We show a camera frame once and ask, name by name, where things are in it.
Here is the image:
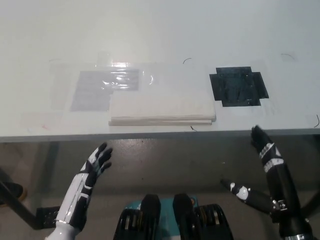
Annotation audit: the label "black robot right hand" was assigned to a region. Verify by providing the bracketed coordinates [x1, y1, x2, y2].
[219, 124, 314, 238]

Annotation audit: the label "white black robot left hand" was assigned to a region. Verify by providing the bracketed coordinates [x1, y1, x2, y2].
[47, 142, 114, 240]

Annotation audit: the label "black robot legs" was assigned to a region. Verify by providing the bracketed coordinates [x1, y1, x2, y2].
[113, 193, 235, 240]

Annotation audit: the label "white napkin stack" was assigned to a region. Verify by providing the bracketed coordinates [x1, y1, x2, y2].
[108, 87, 217, 127]

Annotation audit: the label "dark shoe with tan sole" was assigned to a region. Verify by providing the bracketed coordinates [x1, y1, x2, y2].
[0, 180, 26, 206]

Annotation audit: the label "black tape patch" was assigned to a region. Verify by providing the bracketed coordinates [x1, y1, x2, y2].
[209, 66, 270, 108]

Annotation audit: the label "clear plastic sheet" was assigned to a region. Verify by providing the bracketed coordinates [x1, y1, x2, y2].
[48, 51, 156, 112]

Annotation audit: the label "black metal frame bar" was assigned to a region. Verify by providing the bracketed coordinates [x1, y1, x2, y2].
[0, 179, 61, 230]

